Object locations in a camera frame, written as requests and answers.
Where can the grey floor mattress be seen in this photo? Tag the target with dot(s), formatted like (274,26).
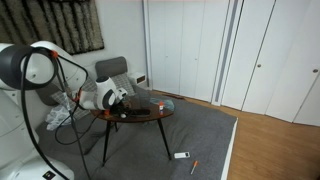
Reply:
(136,151)

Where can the black flat case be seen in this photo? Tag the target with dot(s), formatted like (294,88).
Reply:
(139,112)

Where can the white orange glue bottle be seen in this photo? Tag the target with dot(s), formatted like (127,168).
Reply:
(161,106)

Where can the grey headboard cushion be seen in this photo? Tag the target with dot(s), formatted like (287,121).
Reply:
(111,67)

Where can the shaggy wall rug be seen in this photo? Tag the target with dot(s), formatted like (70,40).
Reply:
(71,24)

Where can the round white object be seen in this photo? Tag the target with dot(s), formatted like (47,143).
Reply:
(123,116)

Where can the white remote control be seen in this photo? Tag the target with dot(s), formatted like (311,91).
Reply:
(181,155)

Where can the round wooden side table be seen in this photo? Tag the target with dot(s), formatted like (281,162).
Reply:
(155,115)

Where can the teal crumpled cloth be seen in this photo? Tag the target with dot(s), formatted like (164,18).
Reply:
(168,104)

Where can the white plastic bag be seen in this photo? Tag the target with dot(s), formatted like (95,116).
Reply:
(58,115)

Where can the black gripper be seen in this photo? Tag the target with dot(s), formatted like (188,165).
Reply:
(120,108)

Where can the patterned grey pillow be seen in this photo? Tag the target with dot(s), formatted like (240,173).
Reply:
(99,94)

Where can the white bedside unit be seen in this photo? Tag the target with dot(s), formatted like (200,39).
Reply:
(138,79)

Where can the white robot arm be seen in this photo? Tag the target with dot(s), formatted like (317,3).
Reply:
(26,68)

